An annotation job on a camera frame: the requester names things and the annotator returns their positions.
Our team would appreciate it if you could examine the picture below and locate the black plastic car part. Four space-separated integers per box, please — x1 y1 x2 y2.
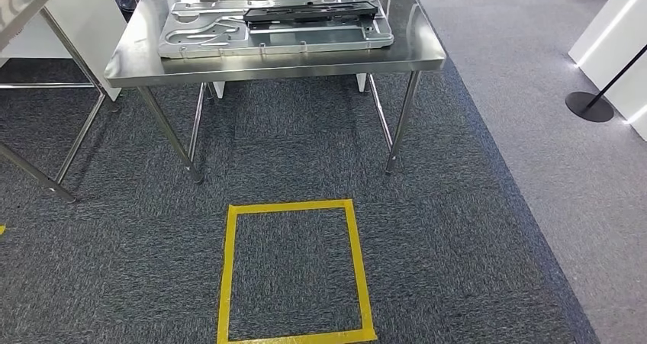
243 0 379 25

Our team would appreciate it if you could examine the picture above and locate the stainless steel workbench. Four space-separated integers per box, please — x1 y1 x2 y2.
103 0 447 185

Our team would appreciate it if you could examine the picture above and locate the metal fixture plate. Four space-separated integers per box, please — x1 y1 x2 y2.
157 0 395 59

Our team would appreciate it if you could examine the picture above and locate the white cabinet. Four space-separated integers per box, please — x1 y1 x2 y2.
0 0 128 101

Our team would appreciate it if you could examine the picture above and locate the white booth panel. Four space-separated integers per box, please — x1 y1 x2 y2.
568 0 647 142

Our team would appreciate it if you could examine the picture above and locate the steel side table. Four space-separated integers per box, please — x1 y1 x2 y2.
0 0 120 204

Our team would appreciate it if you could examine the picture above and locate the black stanchion post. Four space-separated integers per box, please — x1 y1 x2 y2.
565 43 647 124

